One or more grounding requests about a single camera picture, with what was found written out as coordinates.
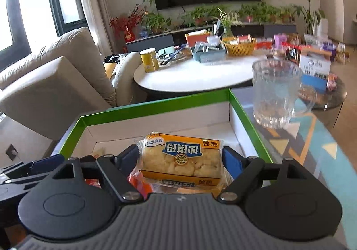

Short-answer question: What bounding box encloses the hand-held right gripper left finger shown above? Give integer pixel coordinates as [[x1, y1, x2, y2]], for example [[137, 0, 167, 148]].
[[48, 144, 144, 202]]

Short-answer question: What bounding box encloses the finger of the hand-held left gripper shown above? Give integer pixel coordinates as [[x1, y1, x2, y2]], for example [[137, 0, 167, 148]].
[[0, 154, 97, 184]]

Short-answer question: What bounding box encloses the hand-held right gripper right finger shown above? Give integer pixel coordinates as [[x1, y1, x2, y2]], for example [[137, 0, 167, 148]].
[[218, 146, 311, 202]]

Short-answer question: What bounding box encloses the yellow puffed cake packet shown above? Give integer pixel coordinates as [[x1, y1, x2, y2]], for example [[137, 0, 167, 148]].
[[138, 133, 225, 194]]

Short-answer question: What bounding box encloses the green cardboard box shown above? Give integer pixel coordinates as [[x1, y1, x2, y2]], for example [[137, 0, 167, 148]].
[[50, 88, 275, 174]]

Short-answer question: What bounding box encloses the clear orange-edged snack packet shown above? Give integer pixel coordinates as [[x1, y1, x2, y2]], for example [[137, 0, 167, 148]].
[[127, 170, 153, 201]]

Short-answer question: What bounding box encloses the beige sofa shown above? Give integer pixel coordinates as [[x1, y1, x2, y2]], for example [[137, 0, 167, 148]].
[[0, 27, 146, 134]]

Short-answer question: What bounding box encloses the ribbed glass mug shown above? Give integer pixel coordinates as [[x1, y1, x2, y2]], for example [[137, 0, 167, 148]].
[[251, 59, 317, 129]]

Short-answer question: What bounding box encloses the yellow cushion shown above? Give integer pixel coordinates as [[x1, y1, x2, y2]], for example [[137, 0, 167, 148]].
[[103, 62, 118, 79]]

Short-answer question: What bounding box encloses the white round table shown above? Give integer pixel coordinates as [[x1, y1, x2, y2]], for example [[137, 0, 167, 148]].
[[133, 53, 269, 93]]

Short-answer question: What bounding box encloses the yellow canister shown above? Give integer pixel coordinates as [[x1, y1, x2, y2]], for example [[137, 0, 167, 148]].
[[140, 48, 160, 73]]

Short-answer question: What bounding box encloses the grey-blue storage basket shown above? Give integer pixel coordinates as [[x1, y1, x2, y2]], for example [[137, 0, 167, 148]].
[[191, 42, 227, 64]]

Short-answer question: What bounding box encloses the pile of pens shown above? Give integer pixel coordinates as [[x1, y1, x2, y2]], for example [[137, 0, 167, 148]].
[[158, 44, 193, 66]]

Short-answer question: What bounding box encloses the wicker basket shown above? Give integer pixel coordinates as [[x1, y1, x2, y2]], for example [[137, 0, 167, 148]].
[[223, 36, 257, 57]]

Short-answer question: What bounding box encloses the round glass side table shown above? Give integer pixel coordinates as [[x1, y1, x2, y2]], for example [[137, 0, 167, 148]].
[[296, 71, 348, 111]]

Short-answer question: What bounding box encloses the grey television cabinet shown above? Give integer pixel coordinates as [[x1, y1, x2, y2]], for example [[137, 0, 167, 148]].
[[125, 23, 297, 50]]

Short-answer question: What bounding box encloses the blue and white carton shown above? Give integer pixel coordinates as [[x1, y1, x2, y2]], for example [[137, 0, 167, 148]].
[[299, 48, 332, 92]]

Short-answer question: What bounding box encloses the orange box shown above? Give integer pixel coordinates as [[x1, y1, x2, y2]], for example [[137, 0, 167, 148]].
[[185, 31, 210, 48]]

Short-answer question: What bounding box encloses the pile of assorted packets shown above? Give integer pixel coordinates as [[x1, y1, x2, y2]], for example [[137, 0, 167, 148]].
[[256, 33, 348, 91]]

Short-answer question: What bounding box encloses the red flower decoration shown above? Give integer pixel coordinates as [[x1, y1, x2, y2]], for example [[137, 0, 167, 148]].
[[109, 4, 147, 42]]

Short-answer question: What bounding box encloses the spider plant in vase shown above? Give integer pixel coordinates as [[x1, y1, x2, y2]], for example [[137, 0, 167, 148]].
[[214, 8, 241, 39]]

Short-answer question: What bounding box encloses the row of potted plants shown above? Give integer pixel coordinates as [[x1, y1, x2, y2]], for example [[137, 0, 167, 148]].
[[142, 2, 297, 34]]

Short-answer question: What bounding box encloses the tall leafy plant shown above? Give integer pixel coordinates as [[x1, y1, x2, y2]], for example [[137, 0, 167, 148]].
[[292, 0, 328, 38]]

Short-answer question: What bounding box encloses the wall socket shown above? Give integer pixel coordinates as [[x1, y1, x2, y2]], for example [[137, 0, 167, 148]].
[[6, 143, 19, 160]]

